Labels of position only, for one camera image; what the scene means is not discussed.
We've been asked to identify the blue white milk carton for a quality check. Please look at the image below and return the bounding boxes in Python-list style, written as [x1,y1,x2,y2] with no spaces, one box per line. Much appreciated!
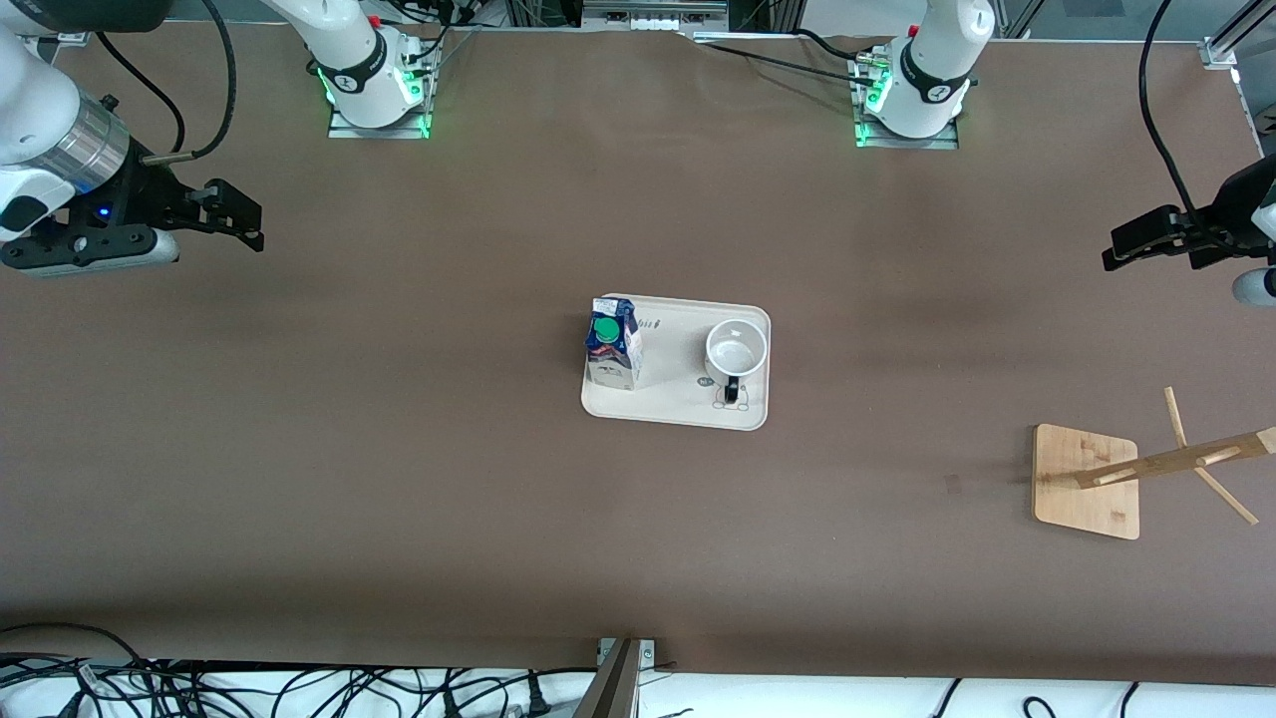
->
[583,296,644,392]

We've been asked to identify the white smiley mug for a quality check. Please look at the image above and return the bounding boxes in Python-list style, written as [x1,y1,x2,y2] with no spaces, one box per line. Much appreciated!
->
[704,319,770,405]

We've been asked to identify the bamboo cup rack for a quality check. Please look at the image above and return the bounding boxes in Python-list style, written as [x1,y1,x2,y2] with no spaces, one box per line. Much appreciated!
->
[1032,387,1276,541]

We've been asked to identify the grey power strip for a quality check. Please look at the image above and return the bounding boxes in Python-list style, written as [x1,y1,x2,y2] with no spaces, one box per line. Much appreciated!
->
[581,0,731,33]

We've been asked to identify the cream rabbit print tray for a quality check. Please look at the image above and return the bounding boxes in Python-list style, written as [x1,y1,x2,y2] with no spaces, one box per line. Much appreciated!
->
[581,292,774,432]

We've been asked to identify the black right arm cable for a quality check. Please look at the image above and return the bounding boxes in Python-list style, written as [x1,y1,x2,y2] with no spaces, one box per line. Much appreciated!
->
[95,0,237,166]

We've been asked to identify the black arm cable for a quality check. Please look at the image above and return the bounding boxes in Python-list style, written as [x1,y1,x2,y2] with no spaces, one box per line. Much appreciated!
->
[1139,0,1199,215]
[95,0,237,166]

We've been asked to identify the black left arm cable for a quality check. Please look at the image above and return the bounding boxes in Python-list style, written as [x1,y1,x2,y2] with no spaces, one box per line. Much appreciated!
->
[1139,0,1199,215]

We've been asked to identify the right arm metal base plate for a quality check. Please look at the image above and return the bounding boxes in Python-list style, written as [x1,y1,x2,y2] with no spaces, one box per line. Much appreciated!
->
[327,45,434,141]

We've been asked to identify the aluminium frame profile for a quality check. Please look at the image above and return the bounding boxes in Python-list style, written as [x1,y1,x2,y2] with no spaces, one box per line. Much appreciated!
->
[1211,0,1276,61]

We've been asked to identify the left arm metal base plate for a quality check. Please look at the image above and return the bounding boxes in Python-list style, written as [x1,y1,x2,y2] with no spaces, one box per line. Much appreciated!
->
[852,55,961,151]

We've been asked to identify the black base supply cable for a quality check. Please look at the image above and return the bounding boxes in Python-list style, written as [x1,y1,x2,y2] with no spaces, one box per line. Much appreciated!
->
[688,28,888,91]

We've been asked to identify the tangled black floor cables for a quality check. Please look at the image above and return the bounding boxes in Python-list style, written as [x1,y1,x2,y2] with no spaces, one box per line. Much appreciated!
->
[0,623,599,718]

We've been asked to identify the small metal table bracket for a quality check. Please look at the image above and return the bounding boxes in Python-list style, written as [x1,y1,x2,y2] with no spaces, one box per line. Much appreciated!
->
[596,638,657,669]

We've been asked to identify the dark metal camera pole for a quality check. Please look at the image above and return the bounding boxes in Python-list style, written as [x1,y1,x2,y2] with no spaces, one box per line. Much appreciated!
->
[573,638,644,718]

